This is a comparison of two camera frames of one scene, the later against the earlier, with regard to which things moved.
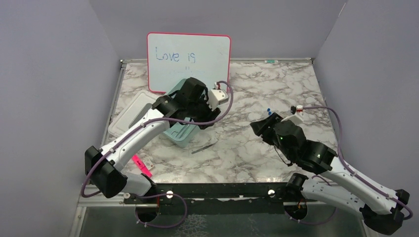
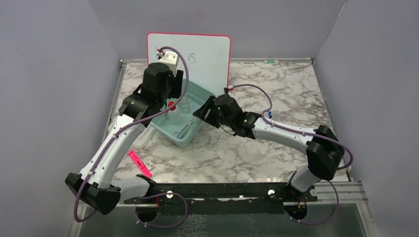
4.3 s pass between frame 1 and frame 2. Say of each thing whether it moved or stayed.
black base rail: stayed
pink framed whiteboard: stayed
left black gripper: moved
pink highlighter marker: stayed
